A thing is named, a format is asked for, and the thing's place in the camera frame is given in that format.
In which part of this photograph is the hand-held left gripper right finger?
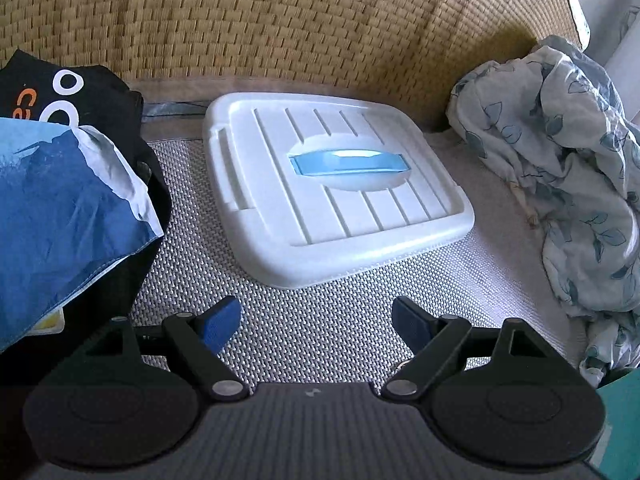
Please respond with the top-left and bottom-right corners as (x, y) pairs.
(381, 296), (566, 402)

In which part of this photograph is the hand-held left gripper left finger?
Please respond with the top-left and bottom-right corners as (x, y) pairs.
(75, 295), (249, 402)

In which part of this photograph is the white plastic storage box lid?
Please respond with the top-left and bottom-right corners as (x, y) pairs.
(202, 92), (475, 289)

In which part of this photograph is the grey woven seat cushion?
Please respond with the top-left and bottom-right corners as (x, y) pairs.
(127, 105), (588, 386)

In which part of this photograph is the blue and white cloth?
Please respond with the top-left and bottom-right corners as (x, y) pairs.
(0, 117), (165, 354)

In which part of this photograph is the leaf print white blanket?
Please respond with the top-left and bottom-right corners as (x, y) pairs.
(446, 35), (640, 390)

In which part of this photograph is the teal object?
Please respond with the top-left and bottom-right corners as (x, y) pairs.
(596, 367), (640, 480)

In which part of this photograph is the black printed garment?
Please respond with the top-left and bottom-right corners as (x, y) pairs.
(0, 50), (173, 386)

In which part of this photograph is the woven bamboo mat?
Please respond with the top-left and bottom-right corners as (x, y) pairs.
(0, 0), (591, 133)

